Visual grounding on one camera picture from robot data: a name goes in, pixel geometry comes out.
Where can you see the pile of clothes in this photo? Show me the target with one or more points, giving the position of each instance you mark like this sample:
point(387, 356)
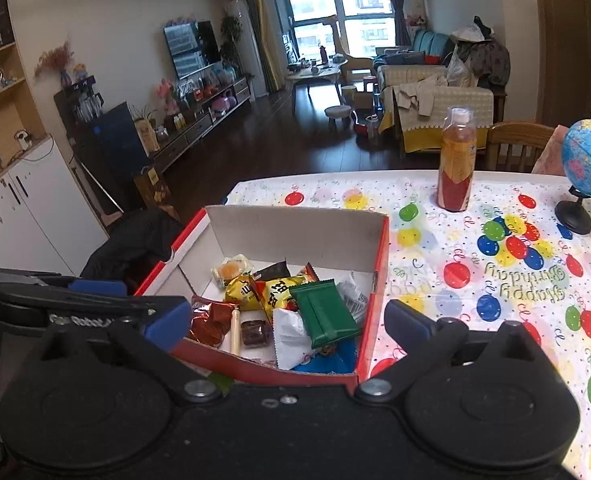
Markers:
point(485, 57)

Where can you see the sofa with yellow cover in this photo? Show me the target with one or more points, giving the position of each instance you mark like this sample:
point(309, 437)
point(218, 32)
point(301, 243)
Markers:
point(440, 125)

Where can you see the white plastic bag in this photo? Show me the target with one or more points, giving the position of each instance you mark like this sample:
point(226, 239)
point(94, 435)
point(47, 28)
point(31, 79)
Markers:
point(458, 71)

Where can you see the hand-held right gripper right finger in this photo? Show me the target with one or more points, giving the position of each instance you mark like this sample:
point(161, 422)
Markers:
point(408, 322)

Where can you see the white snack packet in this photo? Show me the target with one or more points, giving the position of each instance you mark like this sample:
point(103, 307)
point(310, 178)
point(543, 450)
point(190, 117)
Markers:
point(288, 332)

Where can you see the brown paper bag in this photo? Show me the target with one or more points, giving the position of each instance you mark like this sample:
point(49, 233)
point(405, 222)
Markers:
point(153, 187)

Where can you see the red-brown snack packet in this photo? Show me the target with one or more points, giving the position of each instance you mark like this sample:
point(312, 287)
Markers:
point(208, 322)

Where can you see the white standing air conditioner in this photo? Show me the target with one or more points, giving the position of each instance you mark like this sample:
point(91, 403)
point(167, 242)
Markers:
point(245, 45)

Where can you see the large window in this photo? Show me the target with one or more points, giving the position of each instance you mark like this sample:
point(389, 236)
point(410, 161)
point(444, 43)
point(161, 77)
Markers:
point(335, 10)

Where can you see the black snack packet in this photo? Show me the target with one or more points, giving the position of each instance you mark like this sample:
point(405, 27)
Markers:
point(270, 271)

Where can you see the grey curtain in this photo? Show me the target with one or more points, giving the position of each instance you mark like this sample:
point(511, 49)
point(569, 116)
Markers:
point(394, 0)

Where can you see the flat screen television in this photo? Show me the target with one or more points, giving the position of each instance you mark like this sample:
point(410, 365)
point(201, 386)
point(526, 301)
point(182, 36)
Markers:
point(193, 50)

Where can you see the wooden door frame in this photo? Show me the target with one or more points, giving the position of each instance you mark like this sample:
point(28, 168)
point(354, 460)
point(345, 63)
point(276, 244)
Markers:
point(565, 45)

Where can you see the wooden wall shelf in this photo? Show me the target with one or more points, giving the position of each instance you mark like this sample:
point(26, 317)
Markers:
point(5, 85)

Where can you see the low television cabinet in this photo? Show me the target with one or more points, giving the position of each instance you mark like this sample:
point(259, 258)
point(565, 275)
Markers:
point(200, 125)

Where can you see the black cabinet with dispenser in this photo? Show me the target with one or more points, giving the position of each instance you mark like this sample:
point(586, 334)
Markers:
point(105, 150)

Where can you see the dried flowers in vase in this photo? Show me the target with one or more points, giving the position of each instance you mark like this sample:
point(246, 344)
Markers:
point(55, 57)

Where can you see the blue snack packet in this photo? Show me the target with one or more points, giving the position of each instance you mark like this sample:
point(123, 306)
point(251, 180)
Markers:
point(325, 364)

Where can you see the yellow snack packet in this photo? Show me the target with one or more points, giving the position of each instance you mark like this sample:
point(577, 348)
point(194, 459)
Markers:
point(278, 292)
point(240, 292)

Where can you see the clear silver snack packet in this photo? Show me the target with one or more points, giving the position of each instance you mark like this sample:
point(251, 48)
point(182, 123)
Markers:
point(354, 300)

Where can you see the balloon print tablecloth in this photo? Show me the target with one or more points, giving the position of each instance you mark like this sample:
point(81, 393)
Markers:
point(450, 240)

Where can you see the pale wooden stick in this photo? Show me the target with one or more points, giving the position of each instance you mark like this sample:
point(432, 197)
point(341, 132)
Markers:
point(235, 332)

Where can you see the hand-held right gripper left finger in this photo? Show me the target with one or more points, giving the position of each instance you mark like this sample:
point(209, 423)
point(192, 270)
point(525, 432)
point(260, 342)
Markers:
point(168, 320)

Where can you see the yellow curtain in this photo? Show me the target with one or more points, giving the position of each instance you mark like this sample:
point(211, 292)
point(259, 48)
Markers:
point(265, 30)

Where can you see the black jacket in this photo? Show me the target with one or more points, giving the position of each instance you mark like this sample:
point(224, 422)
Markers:
point(125, 250)

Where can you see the pink cloth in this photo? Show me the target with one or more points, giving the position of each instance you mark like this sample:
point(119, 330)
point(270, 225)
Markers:
point(550, 152)

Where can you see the potted plant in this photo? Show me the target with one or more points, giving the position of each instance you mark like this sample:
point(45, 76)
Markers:
point(231, 37)

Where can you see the dark candy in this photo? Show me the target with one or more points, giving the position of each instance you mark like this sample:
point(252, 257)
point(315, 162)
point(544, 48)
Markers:
point(255, 332)

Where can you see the white cabinet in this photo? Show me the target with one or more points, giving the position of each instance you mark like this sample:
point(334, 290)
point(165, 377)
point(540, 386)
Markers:
point(30, 210)

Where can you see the red cardboard box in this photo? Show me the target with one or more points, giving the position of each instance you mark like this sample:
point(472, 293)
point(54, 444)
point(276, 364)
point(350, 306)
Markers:
point(295, 235)

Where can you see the wooden coffee table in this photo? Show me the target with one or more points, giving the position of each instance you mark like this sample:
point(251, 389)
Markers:
point(315, 77)

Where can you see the small round stool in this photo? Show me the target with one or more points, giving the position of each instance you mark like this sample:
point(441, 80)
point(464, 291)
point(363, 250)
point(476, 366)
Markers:
point(338, 115)

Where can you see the wooden chair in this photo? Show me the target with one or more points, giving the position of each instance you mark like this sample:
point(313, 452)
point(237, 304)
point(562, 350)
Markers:
point(515, 145)

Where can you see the clear round pastry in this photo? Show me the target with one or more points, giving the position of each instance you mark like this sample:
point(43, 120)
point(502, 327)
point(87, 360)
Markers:
point(230, 270)

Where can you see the orange snack packet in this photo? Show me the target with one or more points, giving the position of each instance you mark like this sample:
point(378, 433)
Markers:
point(308, 274)

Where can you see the beige garment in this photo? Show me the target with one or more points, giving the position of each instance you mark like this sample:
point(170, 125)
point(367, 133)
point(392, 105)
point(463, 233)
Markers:
point(420, 100)

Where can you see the tea bottle with red label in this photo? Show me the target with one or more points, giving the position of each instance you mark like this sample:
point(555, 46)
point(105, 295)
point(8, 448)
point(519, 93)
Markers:
point(458, 160)

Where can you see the green snack packet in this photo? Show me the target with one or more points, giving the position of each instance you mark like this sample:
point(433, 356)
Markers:
point(325, 315)

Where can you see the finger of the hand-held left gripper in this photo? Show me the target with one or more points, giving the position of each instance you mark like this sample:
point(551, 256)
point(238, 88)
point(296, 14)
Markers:
point(138, 314)
point(98, 287)

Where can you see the blue desk globe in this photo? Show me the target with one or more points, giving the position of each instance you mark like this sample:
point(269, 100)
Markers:
point(590, 155)

